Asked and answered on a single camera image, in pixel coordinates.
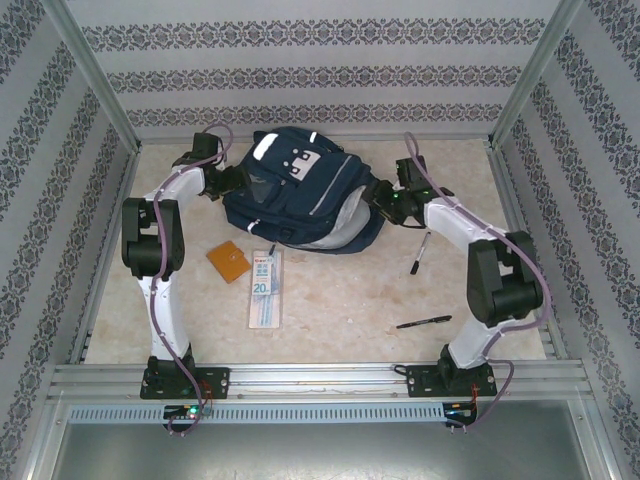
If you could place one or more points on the black marker pen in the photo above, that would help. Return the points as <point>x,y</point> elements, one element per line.
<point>425,322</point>
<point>420,254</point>

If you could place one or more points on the navy blue backpack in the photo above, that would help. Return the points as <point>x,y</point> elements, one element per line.
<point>300,200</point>

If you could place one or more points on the orange leather wallet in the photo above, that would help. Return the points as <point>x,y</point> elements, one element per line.
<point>229,262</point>

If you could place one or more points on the clear ruler pack blue label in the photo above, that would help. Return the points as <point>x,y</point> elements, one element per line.
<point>266,300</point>

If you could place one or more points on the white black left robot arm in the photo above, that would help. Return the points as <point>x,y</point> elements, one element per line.
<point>165,310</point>

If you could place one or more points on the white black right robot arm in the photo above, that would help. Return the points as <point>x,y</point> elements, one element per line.
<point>450,220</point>

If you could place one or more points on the small controller board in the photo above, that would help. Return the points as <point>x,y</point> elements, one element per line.
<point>460,412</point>
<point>180,412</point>

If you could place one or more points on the grey sheet metal panel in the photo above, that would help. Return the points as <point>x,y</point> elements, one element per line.
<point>320,455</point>

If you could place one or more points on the aluminium back rail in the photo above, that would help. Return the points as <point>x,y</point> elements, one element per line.
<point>450,137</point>

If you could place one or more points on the aluminium side rail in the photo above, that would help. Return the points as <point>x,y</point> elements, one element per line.
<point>510,200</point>
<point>122,200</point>

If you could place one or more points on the aluminium frame post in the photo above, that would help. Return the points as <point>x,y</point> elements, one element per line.
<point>90,70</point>
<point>537,70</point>

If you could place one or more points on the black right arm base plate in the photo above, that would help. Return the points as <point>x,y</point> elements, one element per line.
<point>417,382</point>

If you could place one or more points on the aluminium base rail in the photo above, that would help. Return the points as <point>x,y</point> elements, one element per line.
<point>310,375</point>

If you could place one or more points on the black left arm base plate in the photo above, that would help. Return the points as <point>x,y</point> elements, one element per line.
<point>217,380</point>

